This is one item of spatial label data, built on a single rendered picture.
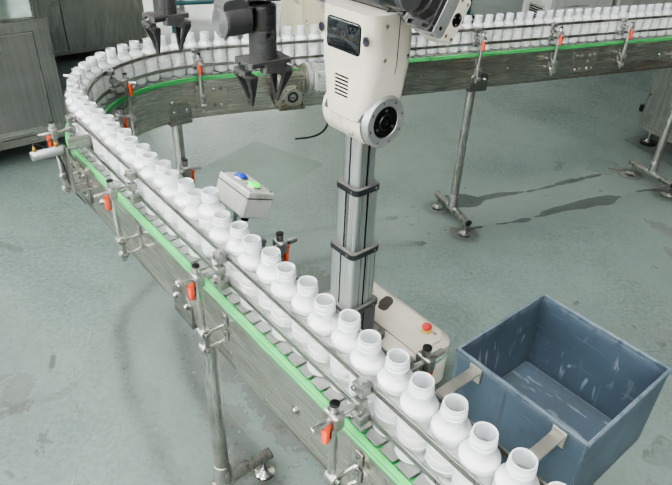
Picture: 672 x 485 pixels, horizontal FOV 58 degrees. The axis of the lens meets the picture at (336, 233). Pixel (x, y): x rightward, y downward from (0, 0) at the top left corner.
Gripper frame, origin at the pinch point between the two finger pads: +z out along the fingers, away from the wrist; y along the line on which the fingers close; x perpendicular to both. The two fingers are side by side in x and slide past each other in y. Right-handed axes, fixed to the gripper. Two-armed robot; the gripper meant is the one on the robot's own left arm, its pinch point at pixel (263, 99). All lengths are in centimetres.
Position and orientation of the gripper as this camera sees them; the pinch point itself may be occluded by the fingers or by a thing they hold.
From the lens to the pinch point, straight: 133.8
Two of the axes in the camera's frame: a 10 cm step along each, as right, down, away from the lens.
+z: -0.4, 8.4, 5.4
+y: 7.9, -3.0, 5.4
